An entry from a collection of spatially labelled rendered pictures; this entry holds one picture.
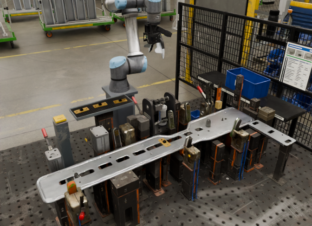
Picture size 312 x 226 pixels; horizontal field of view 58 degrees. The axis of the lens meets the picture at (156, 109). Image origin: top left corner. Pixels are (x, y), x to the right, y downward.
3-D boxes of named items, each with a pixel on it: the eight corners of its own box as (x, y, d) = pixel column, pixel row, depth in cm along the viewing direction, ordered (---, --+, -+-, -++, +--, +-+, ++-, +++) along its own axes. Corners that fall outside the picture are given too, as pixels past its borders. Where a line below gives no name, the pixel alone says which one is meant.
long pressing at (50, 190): (46, 209, 124) (45, 207, 123) (34, 179, 141) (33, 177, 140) (257, 120, 190) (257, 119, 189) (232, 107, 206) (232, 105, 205)
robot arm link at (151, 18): (155, 11, 160) (164, 13, 154) (155, 19, 162) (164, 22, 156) (144, 12, 157) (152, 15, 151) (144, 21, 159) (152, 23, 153)
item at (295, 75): (306, 93, 191) (318, 48, 176) (277, 81, 208) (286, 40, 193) (307, 92, 192) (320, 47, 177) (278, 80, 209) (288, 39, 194)
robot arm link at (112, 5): (99, -4, 193) (116, -10, 150) (114, -5, 197) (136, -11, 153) (100, 14, 197) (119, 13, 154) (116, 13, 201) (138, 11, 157)
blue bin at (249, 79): (251, 100, 207) (255, 84, 200) (224, 85, 230) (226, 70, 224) (268, 95, 214) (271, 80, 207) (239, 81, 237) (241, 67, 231)
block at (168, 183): (164, 187, 176) (165, 150, 162) (153, 175, 185) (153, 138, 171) (172, 184, 178) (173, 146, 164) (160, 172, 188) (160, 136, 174)
